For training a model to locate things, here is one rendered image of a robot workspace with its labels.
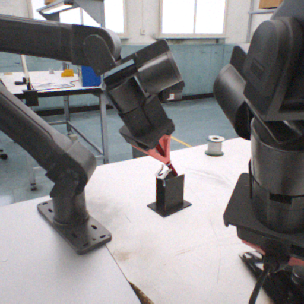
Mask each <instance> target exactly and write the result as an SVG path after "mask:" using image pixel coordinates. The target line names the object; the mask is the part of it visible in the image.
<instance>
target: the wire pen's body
mask: <svg viewBox="0 0 304 304"><path fill-rule="evenodd" d="M156 149H157V151H158V152H159V154H160V155H161V156H162V157H164V149H163V147H162V146H161V144H160V143H159V144H158V145H157V146H156ZM164 165H165V166H167V167H168V169H170V168H172V170H171V173H172V175H173V176H174V177H176V176H177V175H178V173H177V172H176V169H175V168H174V167H173V164H172V161H171V160H169V161H168V162H167V163H166V164H164Z"/></svg>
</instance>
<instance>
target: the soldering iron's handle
mask: <svg viewBox="0 0 304 304"><path fill-rule="evenodd" d="M289 259H290V256H289V255H285V254H284V253H281V252H277V251H274V250H272V249H268V250H267V251H266V252H265V254H264V259H263V269H264V268H265V267H266V266H267V265H269V266H270V267H271V269H270V271H269V273H275V272H278V271H280V270H282V269H284V268H285V267H286V266H287V263H288V262H289Z"/></svg>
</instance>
